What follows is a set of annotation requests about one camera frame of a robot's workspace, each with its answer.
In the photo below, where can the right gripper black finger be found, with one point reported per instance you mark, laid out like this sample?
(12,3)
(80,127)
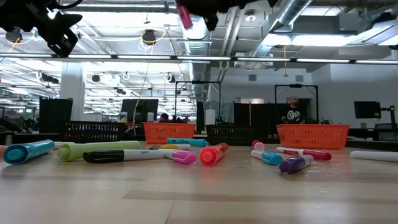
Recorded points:
(197,6)

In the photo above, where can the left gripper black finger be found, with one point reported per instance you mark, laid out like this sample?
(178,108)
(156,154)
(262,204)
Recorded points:
(66,21)

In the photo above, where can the light green Sharpie highlighter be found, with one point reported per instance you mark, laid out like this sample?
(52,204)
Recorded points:
(99,149)

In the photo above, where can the blue Sharpie highlighter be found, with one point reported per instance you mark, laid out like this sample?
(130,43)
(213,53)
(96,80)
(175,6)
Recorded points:
(186,142)
(28,151)

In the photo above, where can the orange cap thin white marker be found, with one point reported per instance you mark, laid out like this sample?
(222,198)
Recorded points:
(2,150)

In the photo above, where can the yellow cap thin white marker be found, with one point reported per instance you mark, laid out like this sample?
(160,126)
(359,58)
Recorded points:
(174,147)

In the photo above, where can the orange Sharpie highlighter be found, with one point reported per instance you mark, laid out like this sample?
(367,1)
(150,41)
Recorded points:
(213,154)

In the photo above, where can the black partition panel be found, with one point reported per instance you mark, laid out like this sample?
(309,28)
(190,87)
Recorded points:
(261,113)
(56,115)

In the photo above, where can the white paper roll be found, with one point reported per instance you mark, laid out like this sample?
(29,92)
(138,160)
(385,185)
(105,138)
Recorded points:
(210,116)

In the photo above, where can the blue yellow bottle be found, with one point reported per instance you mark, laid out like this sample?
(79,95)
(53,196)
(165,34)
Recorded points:
(123,117)

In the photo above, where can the person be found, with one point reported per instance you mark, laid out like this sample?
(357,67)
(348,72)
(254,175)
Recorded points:
(163,117)
(185,119)
(293,110)

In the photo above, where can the black plastic lattice basket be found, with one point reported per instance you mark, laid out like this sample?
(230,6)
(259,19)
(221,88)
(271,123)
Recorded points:
(231,133)
(93,132)

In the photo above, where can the black computer monitor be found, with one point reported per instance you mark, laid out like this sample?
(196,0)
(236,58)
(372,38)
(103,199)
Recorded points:
(140,110)
(367,109)

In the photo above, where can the white cup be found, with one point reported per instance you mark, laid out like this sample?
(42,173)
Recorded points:
(150,116)

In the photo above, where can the orange plastic lattice basket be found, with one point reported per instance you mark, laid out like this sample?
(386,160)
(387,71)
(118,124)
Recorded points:
(312,135)
(168,132)

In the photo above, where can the black cap thin white marker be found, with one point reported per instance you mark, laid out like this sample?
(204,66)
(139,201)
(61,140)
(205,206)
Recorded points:
(102,156)

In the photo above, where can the blue cap thin white marker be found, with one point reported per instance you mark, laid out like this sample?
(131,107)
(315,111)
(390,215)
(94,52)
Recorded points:
(270,158)

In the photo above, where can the purple cap thin white marker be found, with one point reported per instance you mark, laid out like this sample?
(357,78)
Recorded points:
(292,165)

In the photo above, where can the red cap thin white marker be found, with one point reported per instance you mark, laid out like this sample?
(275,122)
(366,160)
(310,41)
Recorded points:
(317,154)

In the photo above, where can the silver ventilation duct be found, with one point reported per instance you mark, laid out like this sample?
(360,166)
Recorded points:
(292,12)

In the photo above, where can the black background rig frame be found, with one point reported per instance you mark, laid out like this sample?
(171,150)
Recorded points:
(197,82)
(295,85)

